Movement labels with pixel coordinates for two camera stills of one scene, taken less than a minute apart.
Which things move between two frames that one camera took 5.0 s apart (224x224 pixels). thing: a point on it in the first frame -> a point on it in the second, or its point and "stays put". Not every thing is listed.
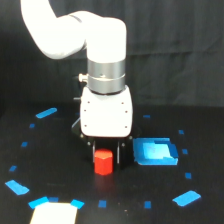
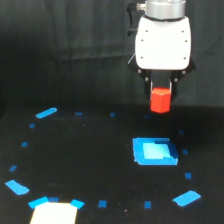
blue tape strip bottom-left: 38,202 stays put
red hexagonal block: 103,161 -> 160,99
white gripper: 107,115 -> 163,46
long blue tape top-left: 46,113 stays put
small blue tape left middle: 24,144 stays put
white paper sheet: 54,213 stays put
